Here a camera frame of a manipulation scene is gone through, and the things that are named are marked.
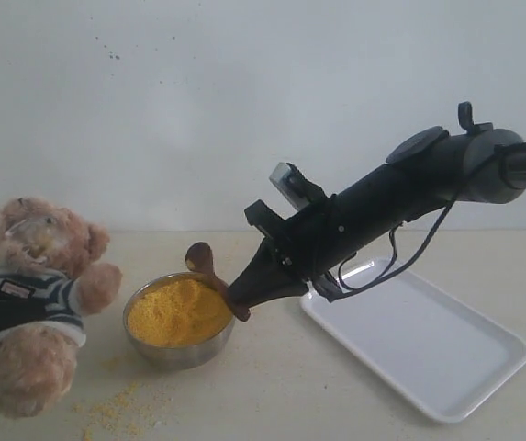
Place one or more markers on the yellow millet grains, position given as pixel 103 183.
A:
pixel 183 312

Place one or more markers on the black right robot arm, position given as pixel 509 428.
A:
pixel 430 171

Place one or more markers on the steel bowl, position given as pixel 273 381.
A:
pixel 177 358

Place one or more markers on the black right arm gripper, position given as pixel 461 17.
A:
pixel 301 249

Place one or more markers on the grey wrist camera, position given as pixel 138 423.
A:
pixel 294 187

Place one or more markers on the beige teddy bear striped sweater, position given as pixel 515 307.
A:
pixel 51 278

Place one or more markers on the white rectangular plastic tray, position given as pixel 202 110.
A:
pixel 441 355

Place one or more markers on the brown wooden spoon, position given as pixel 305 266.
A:
pixel 199 259

